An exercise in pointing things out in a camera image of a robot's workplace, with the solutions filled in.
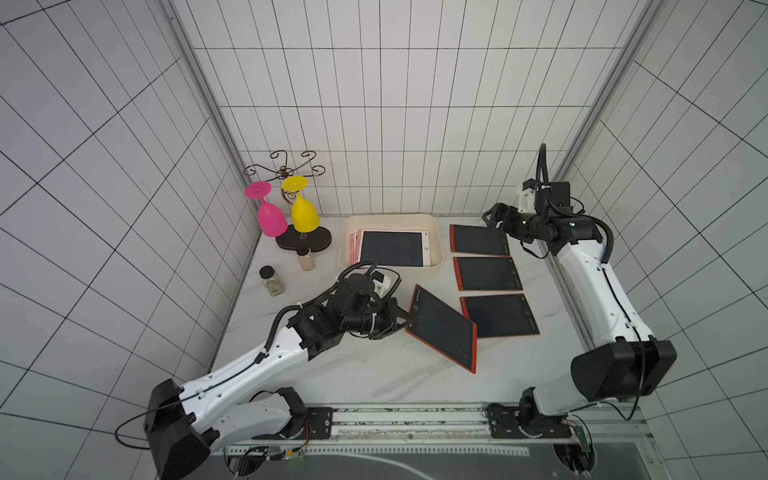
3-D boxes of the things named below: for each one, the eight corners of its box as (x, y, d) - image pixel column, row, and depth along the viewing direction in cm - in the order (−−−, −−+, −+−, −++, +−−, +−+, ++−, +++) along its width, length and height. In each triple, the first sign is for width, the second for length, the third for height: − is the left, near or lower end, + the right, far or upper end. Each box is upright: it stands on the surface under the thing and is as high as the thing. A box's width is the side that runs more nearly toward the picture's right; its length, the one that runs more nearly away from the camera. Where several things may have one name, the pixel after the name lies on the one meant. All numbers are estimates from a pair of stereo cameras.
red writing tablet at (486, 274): (458, 290, 101) (459, 287, 100) (453, 260, 109) (454, 257, 108) (520, 290, 101) (522, 287, 100) (510, 260, 109) (512, 257, 108)
